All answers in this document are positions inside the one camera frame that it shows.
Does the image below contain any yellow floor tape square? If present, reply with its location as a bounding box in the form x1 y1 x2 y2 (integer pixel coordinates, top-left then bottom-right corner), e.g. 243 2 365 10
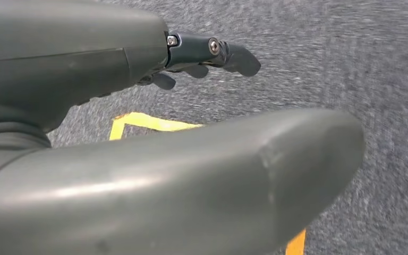
109 112 307 255

